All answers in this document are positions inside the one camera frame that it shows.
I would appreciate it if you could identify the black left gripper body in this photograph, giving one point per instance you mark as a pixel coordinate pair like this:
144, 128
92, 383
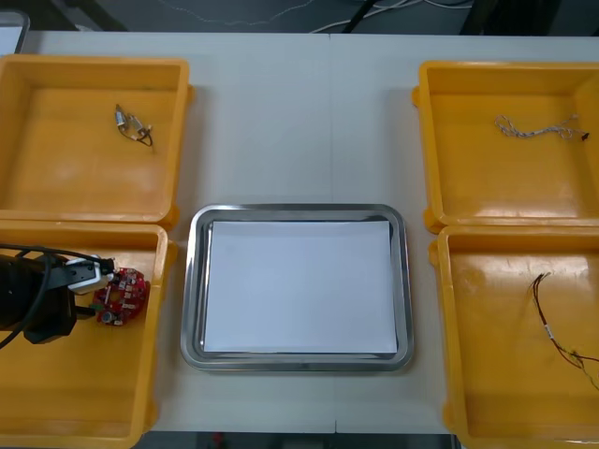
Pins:
49, 313

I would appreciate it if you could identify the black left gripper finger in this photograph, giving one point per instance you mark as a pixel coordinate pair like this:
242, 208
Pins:
88, 310

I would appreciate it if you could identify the round red circuit board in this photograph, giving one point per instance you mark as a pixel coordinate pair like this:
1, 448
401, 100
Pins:
130, 291

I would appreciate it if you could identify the small metal solenoid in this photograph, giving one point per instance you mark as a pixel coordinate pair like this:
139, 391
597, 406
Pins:
120, 117
136, 124

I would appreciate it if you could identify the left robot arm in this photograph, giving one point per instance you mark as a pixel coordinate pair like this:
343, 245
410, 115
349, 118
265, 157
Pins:
83, 273

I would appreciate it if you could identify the yellow-orange plastic bin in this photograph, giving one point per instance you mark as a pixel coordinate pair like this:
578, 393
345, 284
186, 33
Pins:
70, 182
98, 374
491, 182
491, 355

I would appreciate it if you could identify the steel tray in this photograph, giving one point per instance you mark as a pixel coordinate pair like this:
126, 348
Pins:
192, 285

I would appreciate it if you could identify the white paper sheet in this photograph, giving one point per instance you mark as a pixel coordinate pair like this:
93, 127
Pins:
299, 290

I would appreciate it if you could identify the grey rimmed tray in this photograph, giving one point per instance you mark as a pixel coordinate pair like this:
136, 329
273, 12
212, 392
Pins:
10, 35

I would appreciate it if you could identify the black slanted stand leg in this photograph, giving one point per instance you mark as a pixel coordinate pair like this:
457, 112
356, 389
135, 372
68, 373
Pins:
359, 15

